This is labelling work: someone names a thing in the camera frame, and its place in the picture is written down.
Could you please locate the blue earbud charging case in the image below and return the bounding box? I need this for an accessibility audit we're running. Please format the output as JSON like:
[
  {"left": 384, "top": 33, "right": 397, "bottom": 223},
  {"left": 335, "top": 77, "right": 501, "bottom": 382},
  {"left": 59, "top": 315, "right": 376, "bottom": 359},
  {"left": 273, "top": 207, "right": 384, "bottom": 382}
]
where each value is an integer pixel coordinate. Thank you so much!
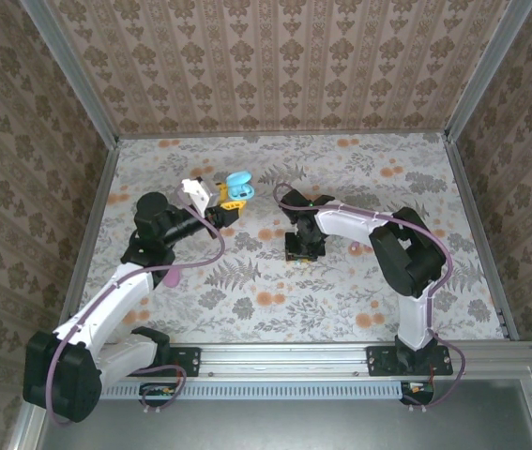
[{"left": 225, "top": 172, "right": 256, "bottom": 201}]

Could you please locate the pink earbud charging case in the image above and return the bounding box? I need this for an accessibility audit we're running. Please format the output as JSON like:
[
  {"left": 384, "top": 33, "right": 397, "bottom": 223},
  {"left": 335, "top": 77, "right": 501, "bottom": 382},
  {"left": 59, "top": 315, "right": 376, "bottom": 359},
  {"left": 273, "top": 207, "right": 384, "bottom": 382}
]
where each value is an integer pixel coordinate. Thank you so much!
[{"left": 162, "top": 267, "right": 183, "bottom": 290}]

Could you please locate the grey metal sheet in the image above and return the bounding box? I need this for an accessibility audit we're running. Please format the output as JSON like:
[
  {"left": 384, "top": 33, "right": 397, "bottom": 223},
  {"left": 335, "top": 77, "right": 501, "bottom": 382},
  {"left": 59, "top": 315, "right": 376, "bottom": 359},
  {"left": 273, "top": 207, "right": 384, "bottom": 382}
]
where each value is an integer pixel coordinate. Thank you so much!
[{"left": 35, "top": 380, "right": 532, "bottom": 450}]

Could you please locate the small controller board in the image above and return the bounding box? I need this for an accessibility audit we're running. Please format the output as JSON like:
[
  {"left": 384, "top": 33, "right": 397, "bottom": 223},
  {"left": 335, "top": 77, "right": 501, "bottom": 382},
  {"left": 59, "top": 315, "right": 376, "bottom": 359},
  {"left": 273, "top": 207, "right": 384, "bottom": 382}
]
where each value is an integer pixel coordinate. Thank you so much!
[
  {"left": 400, "top": 380, "right": 435, "bottom": 407},
  {"left": 139, "top": 382, "right": 177, "bottom": 408}
]

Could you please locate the aluminium table side rail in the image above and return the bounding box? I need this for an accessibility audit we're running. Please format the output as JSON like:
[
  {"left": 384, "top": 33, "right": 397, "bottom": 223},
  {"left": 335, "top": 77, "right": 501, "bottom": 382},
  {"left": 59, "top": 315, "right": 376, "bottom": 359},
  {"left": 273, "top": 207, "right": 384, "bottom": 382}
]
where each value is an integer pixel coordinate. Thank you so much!
[
  {"left": 61, "top": 142, "right": 120, "bottom": 341},
  {"left": 442, "top": 133, "right": 521, "bottom": 341}
]

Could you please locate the aluminium table back rail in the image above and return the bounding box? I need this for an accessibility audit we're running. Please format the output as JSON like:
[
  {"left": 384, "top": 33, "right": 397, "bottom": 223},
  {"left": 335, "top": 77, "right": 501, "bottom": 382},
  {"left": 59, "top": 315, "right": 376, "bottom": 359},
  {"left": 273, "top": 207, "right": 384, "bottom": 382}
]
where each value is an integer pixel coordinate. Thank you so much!
[{"left": 115, "top": 132, "right": 450, "bottom": 141}]

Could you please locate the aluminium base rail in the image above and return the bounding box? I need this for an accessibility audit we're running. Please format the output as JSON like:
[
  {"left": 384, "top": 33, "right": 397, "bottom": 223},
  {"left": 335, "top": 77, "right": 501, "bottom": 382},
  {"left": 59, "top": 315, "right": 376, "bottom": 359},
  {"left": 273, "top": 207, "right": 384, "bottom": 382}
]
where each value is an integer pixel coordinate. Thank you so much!
[{"left": 35, "top": 340, "right": 532, "bottom": 382}]

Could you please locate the grey slotted cable duct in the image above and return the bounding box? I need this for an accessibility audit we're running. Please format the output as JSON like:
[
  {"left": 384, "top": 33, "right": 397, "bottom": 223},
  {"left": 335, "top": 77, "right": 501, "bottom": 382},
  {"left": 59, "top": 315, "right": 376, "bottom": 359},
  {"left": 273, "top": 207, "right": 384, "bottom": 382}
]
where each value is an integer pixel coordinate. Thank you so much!
[{"left": 100, "top": 382, "right": 405, "bottom": 400}]

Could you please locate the aluminium frame post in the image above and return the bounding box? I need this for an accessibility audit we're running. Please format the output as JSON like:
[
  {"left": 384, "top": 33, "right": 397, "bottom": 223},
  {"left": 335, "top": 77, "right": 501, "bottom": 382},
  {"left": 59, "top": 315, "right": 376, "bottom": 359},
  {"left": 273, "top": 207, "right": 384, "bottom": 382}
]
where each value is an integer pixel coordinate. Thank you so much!
[
  {"left": 20, "top": 0, "right": 121, "bottom": 150},
  {"left": 443, "top": 0, "right": 527, "bottom": 142}
]

